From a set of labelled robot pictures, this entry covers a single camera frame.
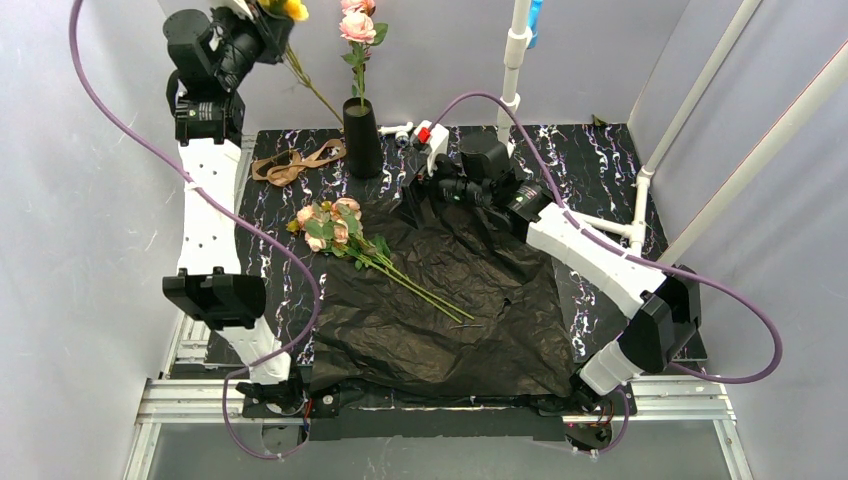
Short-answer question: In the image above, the yellow rose stem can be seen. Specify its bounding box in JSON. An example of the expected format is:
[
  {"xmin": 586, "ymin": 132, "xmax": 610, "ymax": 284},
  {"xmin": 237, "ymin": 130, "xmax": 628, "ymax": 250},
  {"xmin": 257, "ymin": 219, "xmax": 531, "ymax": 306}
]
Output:
[{"xmin": 258, "ymin": 0, "xmax": 346, "ymax": 126}]

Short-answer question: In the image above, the tan satin ribbon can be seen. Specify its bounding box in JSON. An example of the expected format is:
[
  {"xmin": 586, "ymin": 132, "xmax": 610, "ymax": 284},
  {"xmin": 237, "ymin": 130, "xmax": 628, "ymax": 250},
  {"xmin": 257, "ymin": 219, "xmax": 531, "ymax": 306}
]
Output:
[{"xmin": 251, "ymin": 138, "xmax": 347, "ymax": 187}]

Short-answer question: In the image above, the dark pink rose stem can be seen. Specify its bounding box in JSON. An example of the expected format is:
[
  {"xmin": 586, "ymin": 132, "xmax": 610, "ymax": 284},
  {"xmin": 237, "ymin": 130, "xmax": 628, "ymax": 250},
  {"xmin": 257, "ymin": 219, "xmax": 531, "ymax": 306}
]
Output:
[{"xmin": 339, "ymin": 0, "xmax": 388, "ymax": 112}]

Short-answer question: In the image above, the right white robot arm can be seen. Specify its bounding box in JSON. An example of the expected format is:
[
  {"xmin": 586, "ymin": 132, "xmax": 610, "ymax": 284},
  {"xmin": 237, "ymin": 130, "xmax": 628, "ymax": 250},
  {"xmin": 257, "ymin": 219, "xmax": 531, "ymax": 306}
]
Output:
[{"xmin": 395, "ymin": 127, "xmax": 701, "ymax": 406}]

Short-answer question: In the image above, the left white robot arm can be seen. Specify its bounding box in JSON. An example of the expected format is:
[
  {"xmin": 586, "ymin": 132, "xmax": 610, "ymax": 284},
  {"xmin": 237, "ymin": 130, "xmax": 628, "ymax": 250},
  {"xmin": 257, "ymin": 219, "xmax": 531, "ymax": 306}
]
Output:
[{"xmin": 163, "ymin": 1, "xmax": 293, "ymax": 385}]

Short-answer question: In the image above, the black cone vase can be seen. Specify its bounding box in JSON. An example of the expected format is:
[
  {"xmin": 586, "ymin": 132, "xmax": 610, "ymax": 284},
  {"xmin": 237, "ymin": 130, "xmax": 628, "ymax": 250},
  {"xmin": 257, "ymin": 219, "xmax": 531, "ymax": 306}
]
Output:
[{"xmin": 343, "ymin": 97, "xmax": 384, "ymax": 179}]

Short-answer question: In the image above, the small white pipe fitting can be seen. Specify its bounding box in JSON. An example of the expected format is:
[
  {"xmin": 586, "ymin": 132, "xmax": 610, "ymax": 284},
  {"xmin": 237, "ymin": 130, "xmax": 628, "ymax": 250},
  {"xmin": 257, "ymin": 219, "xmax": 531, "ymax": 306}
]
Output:
[{"xmin": 377, "ymin": 121, "xmax": 414, "ymax": 148}]

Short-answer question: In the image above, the pale pink rose stem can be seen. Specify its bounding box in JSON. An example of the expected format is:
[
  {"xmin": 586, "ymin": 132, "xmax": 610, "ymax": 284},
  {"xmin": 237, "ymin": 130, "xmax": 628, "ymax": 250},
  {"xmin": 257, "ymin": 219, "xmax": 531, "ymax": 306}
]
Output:
[{"xmin": 286, "ymin": 197, "xmax": 473, "ymax": 324}]

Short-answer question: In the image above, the blue clip on pipe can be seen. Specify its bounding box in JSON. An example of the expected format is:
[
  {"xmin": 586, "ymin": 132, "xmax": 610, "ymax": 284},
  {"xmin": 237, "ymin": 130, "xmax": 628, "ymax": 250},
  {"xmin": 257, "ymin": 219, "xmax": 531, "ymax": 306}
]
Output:
[{"xmin": 527, "ymin": 0, "xmax": 544, "ymax": 49}]

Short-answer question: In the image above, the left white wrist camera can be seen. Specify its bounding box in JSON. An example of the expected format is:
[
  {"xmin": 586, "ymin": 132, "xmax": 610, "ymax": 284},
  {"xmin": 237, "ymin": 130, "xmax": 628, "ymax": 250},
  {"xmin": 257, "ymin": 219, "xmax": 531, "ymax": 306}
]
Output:
[{"xmin": 209, "ymin": 0, "xmax": 254, "ymax": 21}]

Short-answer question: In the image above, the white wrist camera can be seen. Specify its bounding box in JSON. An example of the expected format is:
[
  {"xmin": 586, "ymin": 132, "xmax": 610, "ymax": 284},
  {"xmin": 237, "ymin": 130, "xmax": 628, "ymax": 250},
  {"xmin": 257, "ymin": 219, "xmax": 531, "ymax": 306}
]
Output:
[
  {"xmin": 411, "ymin": 120, "xmax": 450, "ymax": 176},
  {"xmin": 209, "ymin": 0, "xmax": 254, "ymax": 21}
]

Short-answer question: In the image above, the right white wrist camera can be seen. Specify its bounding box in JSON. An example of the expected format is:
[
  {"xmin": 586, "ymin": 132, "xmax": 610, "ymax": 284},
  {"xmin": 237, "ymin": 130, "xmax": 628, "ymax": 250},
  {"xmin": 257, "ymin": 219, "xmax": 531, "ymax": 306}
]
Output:
[{"xmin": 411, "ymin": 120, "xmax": 450, "ymax": 176}]

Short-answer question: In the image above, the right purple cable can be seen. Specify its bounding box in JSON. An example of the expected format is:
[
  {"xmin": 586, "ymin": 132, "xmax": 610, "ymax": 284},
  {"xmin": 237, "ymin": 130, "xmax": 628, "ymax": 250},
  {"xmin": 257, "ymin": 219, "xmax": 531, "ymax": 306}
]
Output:
[{"xmin": 433, "ymin": 91, "xmax": 784, "ymax": 458}]

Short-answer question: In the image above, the white pvc pipe frame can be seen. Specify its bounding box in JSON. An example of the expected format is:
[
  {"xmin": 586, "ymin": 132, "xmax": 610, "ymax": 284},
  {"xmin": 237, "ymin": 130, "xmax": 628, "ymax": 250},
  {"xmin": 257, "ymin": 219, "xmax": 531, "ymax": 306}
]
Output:
[{"xmin": 539, "ymin": 1, "xmax": 847, "ymax": 272}]

